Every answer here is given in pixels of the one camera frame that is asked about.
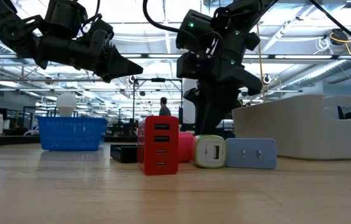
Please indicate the red multi-port USB charger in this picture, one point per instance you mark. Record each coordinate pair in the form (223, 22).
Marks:
(150, 161)

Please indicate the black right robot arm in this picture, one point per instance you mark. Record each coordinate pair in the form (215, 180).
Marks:
(244, 12)

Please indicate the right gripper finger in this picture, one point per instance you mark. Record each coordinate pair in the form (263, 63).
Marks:
(226, 102)
(206, 109)

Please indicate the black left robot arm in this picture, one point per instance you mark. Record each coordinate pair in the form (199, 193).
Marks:
(10, 28)

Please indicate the blue plastic slotted basket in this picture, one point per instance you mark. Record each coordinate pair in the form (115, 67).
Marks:
(69, 133)

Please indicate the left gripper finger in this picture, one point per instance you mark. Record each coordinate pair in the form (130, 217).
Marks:
(119, 63)
(113, 77)

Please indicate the distant black rig frame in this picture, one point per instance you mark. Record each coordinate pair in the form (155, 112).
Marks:
(157, 80)

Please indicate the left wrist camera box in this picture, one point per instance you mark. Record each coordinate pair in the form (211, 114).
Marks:
(65, 14)

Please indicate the white bulb table lamp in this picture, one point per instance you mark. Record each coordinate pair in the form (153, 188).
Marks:
(66, 102)

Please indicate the dark blue charger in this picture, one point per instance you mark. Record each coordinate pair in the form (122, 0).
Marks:
(122, 154)

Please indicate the light blue wall charger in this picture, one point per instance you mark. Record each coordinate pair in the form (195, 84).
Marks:
(237, 161)

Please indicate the person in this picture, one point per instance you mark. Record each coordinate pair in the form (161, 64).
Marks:
(164, 109)

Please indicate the white plastic storage bin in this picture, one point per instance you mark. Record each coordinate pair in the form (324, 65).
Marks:
(287, 130)

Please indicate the pink charger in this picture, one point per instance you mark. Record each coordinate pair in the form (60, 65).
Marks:
(185, 146)

